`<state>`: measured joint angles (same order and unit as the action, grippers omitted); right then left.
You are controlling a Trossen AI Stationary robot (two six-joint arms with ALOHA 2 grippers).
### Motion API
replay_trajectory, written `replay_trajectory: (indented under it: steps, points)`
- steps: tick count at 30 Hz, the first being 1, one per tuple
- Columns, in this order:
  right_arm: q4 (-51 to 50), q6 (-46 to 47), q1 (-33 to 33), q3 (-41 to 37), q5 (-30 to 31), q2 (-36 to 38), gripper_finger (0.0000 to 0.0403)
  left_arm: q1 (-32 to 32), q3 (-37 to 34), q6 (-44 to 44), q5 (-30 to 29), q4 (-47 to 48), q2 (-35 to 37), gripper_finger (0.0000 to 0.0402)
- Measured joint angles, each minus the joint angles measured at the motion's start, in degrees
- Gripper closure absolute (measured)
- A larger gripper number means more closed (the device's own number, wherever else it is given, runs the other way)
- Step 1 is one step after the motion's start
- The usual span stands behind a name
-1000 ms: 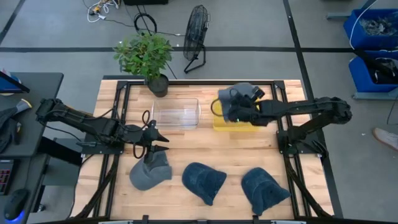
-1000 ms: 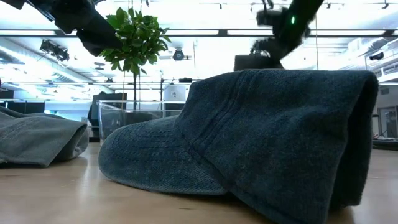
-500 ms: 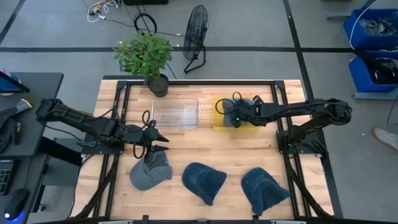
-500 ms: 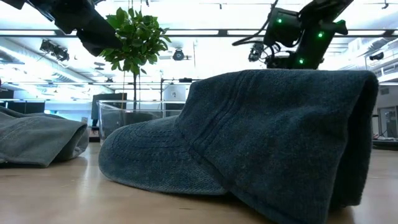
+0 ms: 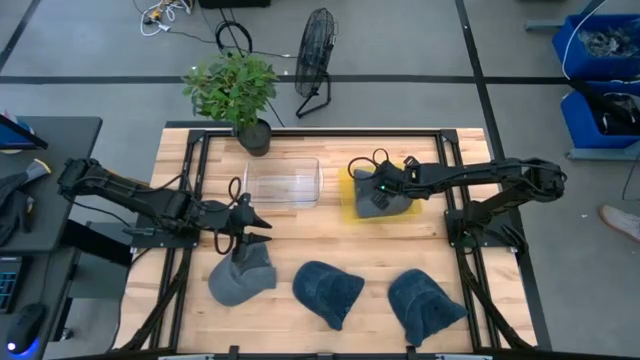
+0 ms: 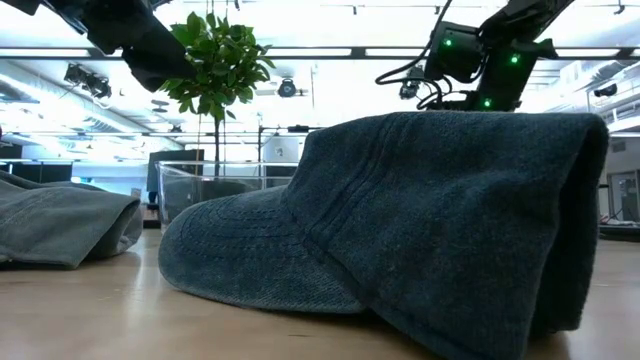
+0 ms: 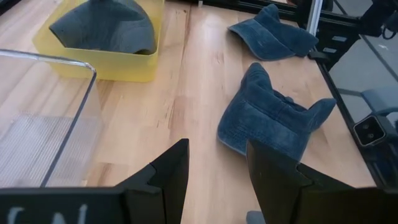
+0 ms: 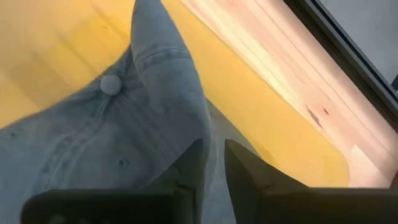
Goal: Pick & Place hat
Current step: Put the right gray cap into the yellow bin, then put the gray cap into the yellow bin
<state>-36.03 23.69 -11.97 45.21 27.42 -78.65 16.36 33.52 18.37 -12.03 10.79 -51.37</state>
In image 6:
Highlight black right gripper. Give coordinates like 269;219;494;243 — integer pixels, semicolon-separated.
472;39;559;113

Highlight blue denim cap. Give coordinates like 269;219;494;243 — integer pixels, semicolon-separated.
157;110;610;360

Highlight grey fabric cap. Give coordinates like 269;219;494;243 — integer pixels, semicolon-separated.
0;169;144;270

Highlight green leafy potted tree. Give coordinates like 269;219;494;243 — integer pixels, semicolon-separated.
158;10;277;177

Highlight dark monitor screen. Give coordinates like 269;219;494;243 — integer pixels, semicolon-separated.
146;148;205;194

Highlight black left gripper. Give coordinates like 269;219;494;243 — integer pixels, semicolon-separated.
121;27;197;94

